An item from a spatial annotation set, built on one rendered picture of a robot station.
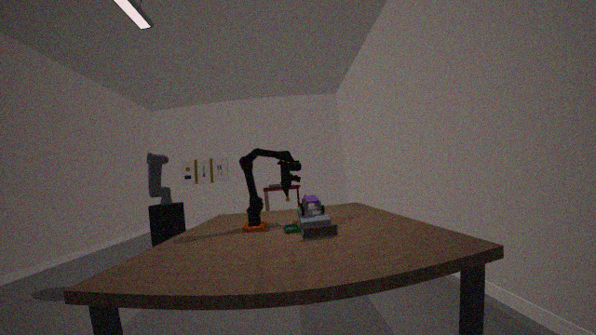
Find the purple trolley with black wheels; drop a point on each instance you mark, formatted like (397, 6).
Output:
(309, 199)

